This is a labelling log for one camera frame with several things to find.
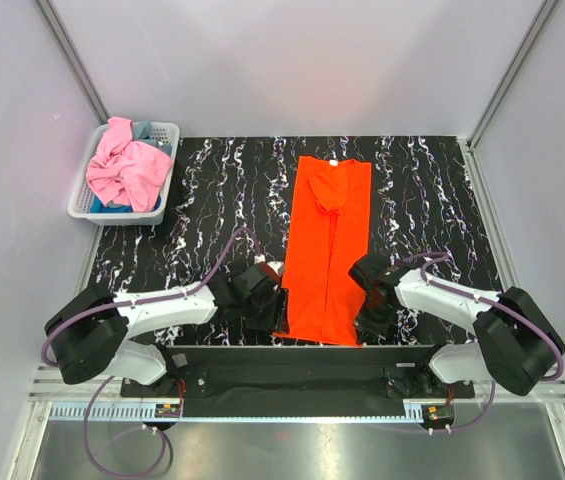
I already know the orange t shirt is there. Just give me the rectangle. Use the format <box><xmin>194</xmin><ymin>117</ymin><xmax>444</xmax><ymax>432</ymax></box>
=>
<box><xmin>276</xmin><ymin>156</ymin><xmax>372</xmax><ymax>346</ymax></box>

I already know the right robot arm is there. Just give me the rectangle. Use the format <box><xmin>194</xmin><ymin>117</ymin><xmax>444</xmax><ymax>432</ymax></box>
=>
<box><xmin>349</xmin><ymin>252</ymin><xmax>565</xmax><ymax>397</ymax></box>

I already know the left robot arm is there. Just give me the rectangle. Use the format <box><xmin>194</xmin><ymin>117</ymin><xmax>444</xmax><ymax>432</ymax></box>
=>
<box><xmin>43</xmin><ymin>259</ymin><xmax>288</xmax><ymax>397</ymax></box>

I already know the pink t shirt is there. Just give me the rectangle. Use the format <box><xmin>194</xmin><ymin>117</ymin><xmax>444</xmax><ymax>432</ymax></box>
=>
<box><xmin>85</xmin><ymin>117</ymin><xmax>174</xmax><ymax>213</ymax></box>

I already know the blue t shirt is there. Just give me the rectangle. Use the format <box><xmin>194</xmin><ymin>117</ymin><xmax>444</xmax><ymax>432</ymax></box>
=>
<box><xmin>86</xmin><ymin>136</ymin><xmax>173</xmax><ymax>215</ymax></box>

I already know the grey t shirt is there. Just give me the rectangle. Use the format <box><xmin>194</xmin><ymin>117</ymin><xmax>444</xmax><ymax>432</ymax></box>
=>
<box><xmin>131</xmin><ymin>120</ymin><xmax>153</xmax><ymax>141</ymax></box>

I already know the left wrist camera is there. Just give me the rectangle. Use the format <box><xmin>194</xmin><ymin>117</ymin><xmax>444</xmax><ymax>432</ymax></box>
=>
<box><xmin>255</xmin><ymin>254</ymin><xmax>285</xmax><ymax>277</ymax></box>

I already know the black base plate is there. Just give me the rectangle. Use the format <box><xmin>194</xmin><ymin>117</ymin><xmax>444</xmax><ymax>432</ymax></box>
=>
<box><xmin>120</xmin><ymin>344</ymin><xmax>474</xmax><ymax>419</ymax></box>

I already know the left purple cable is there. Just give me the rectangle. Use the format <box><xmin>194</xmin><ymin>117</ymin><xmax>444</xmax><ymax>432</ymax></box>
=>
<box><xmin>41</xmin><ymin>227</ymin><xmax>268</xmax><ymax>479</ymax></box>

